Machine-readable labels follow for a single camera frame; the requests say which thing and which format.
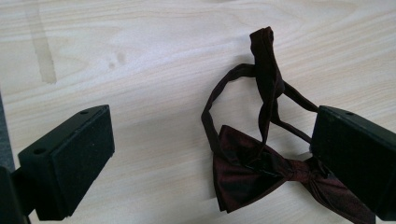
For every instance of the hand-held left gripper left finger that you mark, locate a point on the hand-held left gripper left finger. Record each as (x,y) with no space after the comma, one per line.
(71,161)

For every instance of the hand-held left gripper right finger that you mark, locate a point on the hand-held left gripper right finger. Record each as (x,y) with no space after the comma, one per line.
(358,155)

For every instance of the dark red bow tie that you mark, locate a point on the dark red bow tie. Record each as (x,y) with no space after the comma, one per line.
(246,174)

